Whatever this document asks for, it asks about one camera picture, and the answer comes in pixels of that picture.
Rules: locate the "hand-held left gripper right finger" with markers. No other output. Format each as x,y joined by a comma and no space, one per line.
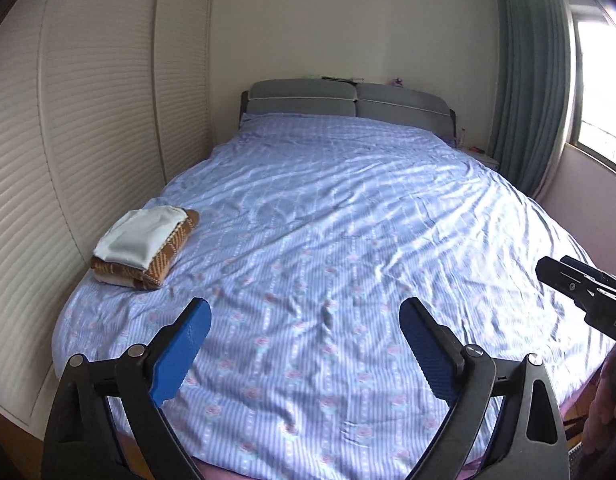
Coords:
428,345

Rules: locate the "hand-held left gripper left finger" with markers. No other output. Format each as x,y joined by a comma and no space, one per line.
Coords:
182,345

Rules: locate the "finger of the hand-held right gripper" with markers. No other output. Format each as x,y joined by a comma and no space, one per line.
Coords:
563,280
603,277

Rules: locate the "pale green garment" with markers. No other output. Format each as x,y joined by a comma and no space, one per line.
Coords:
137,235

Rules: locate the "person's right hand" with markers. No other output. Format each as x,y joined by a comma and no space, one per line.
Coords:
600,410

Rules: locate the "brown plaid knitted cloth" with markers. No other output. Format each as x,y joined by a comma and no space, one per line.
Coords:
170,255

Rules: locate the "cream folded cloth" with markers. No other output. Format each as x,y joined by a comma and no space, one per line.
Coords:
112,277

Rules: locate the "bedside table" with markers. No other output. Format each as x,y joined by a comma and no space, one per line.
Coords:
483,156

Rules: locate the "bed with blue floral sheet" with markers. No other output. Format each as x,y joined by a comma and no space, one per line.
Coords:
338,220

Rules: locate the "window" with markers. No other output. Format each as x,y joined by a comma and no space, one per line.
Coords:
603,90

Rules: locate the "green curtain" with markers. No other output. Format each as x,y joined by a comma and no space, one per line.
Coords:
530,85

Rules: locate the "cream louvred wardrobe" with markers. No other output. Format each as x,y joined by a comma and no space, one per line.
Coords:
87,110

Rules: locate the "small purple ornament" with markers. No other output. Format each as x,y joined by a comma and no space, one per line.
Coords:
397,81

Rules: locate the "grey padded headboard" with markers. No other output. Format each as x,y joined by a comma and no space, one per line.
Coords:
338,100

